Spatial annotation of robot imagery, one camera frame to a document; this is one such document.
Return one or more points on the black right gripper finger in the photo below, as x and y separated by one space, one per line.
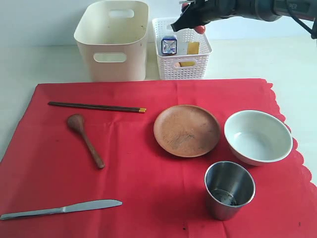
187 20

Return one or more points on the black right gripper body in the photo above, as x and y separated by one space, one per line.
206 11

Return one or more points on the yellow cake wedge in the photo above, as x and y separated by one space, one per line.
192 49

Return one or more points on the small milk carton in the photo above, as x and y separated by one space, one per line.
169 45

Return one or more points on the round wooden plate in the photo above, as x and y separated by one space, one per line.
186 131

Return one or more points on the white ceramic bowl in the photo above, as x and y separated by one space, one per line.
257 138

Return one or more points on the brown wooden spoon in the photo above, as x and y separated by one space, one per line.
76 123

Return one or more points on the dark wooden chopstick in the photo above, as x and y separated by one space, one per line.
91 105
106 109

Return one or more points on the stainless steel cup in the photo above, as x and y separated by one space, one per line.
229 187

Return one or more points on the red sausage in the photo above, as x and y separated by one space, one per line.
200 29

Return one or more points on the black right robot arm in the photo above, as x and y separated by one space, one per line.
303 12

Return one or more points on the white perforated plastic basket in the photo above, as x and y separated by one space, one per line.
166 64

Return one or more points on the cream plastic storage bin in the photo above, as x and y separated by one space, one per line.
112 39

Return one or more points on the silver table knife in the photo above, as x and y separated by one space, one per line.
84 206

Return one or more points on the red tablecloth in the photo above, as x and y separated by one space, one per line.
48 165

